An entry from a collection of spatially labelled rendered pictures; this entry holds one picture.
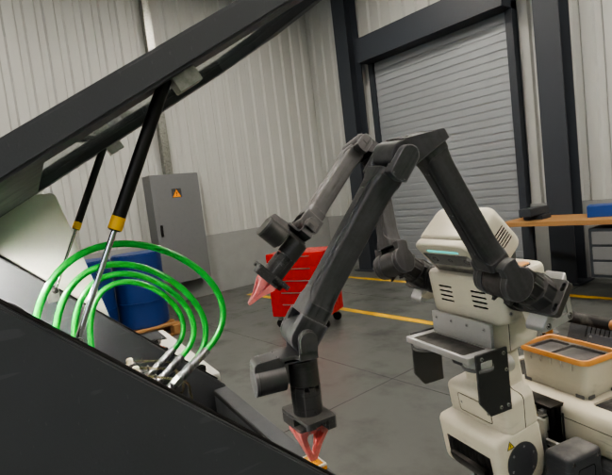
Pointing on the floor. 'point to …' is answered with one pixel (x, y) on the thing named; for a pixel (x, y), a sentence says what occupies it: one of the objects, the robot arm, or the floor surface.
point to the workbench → (609, 269)
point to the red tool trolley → (304, 268)
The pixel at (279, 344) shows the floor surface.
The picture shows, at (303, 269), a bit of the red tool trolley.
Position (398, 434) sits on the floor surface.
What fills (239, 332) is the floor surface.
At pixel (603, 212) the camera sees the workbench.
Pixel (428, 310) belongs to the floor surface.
